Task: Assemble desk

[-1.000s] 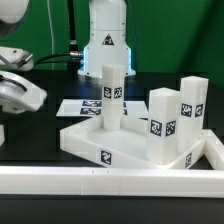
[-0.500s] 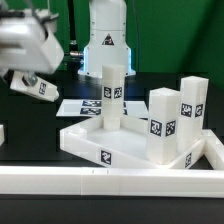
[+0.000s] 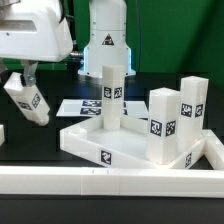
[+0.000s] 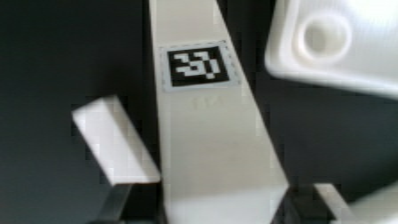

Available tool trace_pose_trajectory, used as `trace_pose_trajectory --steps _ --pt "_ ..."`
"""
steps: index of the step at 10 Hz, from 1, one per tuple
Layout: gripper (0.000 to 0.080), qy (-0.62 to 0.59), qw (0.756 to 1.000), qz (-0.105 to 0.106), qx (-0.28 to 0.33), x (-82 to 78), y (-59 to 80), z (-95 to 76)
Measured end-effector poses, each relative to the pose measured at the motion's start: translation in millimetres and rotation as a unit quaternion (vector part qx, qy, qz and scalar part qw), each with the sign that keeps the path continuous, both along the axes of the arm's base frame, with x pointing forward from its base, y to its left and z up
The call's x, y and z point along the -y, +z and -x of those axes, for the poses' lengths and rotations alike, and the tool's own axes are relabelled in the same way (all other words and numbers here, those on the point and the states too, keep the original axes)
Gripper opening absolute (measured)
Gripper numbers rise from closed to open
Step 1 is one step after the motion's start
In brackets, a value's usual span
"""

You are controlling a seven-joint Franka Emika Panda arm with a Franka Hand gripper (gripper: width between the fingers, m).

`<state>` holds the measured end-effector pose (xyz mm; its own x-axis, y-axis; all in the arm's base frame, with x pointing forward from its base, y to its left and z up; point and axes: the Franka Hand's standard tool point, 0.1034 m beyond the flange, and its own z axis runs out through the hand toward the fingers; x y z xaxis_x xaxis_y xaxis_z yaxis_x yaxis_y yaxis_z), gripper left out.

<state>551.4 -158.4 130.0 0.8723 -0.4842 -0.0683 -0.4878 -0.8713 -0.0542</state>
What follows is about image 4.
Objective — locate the white block left edge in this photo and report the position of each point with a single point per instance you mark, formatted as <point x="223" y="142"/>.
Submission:
<point x="114" y="142"/>

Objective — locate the white front fence bar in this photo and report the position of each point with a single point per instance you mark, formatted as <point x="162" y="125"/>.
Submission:
<point x="375" y="207"/>

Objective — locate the white desk leg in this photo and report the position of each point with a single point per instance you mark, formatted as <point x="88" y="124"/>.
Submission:
<point x="224" y="181"/>

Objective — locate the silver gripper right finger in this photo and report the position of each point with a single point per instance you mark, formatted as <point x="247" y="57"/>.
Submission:
<point x="315" y="206"/>

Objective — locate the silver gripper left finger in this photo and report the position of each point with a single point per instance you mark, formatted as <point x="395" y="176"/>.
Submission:
<point x="132" y="205"/>

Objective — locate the white desk top tray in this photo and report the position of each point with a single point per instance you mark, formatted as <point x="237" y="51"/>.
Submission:
<point x="333" y="44"/>

